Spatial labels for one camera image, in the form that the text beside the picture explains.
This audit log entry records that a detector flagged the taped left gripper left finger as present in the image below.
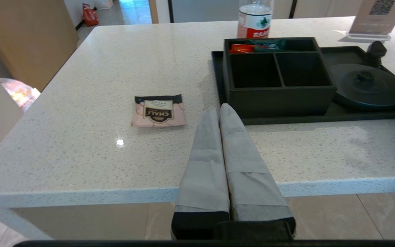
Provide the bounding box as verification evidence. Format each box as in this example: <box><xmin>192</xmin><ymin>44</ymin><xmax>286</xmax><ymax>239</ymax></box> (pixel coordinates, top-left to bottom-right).
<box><xmin>171</xmin><ymin>106</ymin><xmax>230</xmax><ymax>239</ymax></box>

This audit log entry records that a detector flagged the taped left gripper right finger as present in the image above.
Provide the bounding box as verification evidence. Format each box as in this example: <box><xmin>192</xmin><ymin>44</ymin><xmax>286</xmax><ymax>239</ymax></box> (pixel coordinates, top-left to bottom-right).
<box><xmin>219</xmin><ymin>103</ymin><xmax>296</xmax><ymax>228</ymax></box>

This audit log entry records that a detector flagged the pink black tea bag packet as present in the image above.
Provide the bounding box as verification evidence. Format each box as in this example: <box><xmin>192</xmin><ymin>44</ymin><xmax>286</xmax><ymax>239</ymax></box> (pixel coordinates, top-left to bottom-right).
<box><xmin>131</xmin><ymin>94</ymin><xmax>187</xmax><ymax>128</ymax></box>

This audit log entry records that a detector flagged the round black kettle base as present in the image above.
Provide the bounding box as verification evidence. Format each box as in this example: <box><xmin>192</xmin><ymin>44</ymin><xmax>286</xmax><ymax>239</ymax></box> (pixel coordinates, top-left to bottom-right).
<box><xmin>328</xmin><ymin>63</ymin><xmax>395</xmax><ymax>110</ymax></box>

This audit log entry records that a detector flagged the plastic water bottle red label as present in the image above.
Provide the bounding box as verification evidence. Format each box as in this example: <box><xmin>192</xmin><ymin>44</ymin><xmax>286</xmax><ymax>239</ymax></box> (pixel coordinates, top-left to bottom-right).
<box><xmin>237</xmin><ymin>0</ymin><xmax>273</xmax><ymax>39</ymax></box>

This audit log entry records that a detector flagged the black compartment organizer box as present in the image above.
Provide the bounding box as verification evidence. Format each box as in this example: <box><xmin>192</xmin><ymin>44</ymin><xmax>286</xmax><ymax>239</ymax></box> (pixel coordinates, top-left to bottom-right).
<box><xmin>222</xmin><ymin>37</ymin><xmax>337</xmax><ymax>119</ymax></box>

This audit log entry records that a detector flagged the black rectangular serving tray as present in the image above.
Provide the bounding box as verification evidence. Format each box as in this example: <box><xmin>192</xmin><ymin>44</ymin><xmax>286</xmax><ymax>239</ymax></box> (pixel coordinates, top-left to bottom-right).
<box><xmin>211</xmin><ymin>46</ymin><xmax>395</xmax><ymax>126</ymax></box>

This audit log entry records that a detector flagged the red sachet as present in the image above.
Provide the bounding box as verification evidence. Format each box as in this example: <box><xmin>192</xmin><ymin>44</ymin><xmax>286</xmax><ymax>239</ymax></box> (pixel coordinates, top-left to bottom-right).
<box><xmin>228</xmin><ymin>44</ymin><xmax>254</xmax><ymax>54</ymax></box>

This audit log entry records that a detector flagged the green sachet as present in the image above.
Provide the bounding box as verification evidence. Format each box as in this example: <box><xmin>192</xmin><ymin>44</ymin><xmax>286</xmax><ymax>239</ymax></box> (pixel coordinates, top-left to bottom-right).
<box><xmin>246</xmin><ymin>39</ymin><xmax>286</xmax><ymax>52</ymax></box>

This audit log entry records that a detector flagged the black power plug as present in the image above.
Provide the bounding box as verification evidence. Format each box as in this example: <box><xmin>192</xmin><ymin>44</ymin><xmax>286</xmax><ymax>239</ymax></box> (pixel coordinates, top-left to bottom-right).
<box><xmin>367</xmin><ymin>40</ymin><xmax>387</xmax><ymax>68</ymax></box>

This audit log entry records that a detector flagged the grey kitchen base cabinet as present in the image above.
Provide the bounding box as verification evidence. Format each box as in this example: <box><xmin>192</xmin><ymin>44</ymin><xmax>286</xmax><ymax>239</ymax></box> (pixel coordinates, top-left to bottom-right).
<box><xmin>273</xmin><ymin>0</ymin><xmax>364</xmax><ymax>19</ymax></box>

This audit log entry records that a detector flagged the red bag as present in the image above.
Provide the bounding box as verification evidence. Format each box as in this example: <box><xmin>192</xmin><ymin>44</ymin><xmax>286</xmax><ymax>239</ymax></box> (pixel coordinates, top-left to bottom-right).
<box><xmin>82</xmin><ymin>3</ymin><xmax>99</xmax><ymax>27</ymax></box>

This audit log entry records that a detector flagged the white yellow plastic bag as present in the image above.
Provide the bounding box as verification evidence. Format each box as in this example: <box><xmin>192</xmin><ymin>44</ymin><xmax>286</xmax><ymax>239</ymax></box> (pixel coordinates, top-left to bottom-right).
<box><xmin>0</xmin><ymin>78</ymin><xmax>41</xmax><ymax>112</ymax></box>

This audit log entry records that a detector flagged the acrylic QR code sign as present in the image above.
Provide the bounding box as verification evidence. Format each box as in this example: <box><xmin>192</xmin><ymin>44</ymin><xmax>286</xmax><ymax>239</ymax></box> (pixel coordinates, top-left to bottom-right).
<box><xmin>347</xmin><ymin>0</ymin><xmax>395</xmax><ymax>42</ymax></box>

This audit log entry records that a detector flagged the brown wooden door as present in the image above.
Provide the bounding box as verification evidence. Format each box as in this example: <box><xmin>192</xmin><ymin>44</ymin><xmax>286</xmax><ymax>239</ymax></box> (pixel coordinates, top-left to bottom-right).
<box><xmin>0</xmin><ymin>0</ymin><xmax>80</xmax><ymax>92</ymax></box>

